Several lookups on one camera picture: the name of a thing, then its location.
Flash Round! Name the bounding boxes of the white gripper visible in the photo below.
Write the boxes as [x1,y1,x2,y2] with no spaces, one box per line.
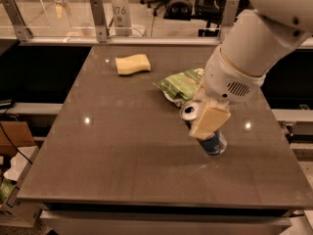
[189,46,265,140]

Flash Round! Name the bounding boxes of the Red Bull can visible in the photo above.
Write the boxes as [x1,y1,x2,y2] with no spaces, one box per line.
[180,101,230,156]

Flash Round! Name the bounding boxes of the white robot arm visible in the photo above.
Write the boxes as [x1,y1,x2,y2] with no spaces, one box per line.
[190,0,313,140]

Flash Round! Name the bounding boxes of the green Kettle chips bag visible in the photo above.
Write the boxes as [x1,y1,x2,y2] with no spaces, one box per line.
[155,69,204,107]

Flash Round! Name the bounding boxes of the yellow sponge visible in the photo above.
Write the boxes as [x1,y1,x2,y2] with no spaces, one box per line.
[115,54,151,75]

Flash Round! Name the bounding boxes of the cardboard box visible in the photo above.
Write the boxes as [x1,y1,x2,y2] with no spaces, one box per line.
[0,121,35,158]

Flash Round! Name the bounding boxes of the white box under table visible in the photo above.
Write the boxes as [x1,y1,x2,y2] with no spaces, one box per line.
[0,146,41,227]

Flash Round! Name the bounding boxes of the black camera device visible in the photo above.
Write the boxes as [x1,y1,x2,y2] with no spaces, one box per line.
[163,0,193,21]

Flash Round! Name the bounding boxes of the right metal railing bracket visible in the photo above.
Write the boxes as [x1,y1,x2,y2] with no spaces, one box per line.
[219,0,240,41]

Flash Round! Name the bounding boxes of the metal railing bracket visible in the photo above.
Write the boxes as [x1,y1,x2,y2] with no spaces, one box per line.
[90,0,109,43]
[0,0,33,42]
[219,0,240,41]

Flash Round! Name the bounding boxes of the white numbered post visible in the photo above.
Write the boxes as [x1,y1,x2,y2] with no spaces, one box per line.
[111,0,132,36]

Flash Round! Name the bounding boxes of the middle metal railing bracket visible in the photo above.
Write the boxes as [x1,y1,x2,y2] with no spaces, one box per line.
[90,0,109,43]

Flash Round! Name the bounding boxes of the black cable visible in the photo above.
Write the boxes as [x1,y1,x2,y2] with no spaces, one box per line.
[0,122,33,165]

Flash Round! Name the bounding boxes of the left metal railing bracket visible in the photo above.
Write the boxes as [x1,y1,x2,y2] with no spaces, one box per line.
[0,0,33,42]

